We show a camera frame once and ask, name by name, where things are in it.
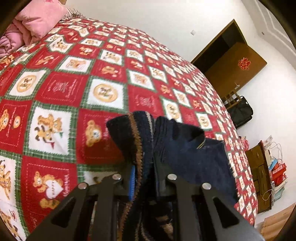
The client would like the navy striped knit sweater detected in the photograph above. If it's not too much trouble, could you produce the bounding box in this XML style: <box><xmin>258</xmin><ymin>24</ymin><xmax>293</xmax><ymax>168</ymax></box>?
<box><xmin>106</xmin><ymin>111</ymin><xmax>238</xmax><ymax>240</ymax></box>

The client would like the pile of bags and boxes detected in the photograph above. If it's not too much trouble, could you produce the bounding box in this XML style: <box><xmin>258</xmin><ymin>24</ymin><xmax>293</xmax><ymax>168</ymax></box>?
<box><xmin>262</xmin><ymin>135</ymin><xmax>287</xmax><ymax>205</ymax></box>

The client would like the brown wooden cabinet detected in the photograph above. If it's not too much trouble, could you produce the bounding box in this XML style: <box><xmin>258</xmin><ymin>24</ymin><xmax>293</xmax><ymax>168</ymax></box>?
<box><xmin>245</xmin><ymin>141</ymin><xmax>272</xmax><ymax>213</ymax></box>

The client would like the black bag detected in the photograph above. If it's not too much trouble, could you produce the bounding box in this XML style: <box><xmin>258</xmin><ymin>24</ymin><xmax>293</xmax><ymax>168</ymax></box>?
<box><xmin>227</xmin><ymin>96</ymin><xmax>253</xmax><ymax>129</ymax></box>

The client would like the wooden chair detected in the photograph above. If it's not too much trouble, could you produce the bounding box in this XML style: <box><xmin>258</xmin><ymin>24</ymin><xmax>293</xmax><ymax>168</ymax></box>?
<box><xmin>221</xmin><ymin>90</ymin><xmax>242</xmax><ymax>110</ymax></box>

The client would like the red checkered bear bedspread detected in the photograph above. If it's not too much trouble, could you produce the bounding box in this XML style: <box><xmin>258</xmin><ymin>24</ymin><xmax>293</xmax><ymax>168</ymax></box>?
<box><xmin>1</xmin><ymin>18</ymin><xmax>258</xmax><ymax>240</ymax></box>

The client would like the brown wooden door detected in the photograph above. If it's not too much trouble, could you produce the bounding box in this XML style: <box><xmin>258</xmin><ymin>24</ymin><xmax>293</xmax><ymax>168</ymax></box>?
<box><xmin>191</xmin><ymin>20</ymin><xmax>267</xmax><ymax>98</ymax></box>

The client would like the folded pink quilt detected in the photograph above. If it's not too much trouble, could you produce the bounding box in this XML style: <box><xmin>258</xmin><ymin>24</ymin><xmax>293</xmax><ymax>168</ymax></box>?
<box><xmin>1</xmin><ymin>1</ymin><xmax>67</xmax><ymax>58</ymax></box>

